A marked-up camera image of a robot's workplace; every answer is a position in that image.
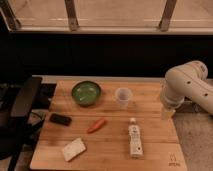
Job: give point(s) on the orange red pepper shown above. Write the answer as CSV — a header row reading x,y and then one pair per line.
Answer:
x,y
97,125

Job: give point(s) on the green bowl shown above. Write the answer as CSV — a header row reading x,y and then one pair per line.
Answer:
x,y
86,93

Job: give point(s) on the black rectangular phone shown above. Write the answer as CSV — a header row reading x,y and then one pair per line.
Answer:
x,y
60,119

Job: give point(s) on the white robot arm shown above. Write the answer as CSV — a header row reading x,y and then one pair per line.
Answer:
x,y
186,81

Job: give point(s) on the white sponge block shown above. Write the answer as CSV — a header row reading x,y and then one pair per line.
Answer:
x,y
73,149

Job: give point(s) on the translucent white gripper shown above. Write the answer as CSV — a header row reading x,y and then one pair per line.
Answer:
x,y
171,100

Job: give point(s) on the wooden cutting board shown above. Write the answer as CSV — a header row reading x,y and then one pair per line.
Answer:
x,y
107,149

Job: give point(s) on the black office chair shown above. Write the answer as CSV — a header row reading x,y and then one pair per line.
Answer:
x,y
16,131

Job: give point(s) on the clear plastic cup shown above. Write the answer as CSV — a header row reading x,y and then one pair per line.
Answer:
x,y
123,96

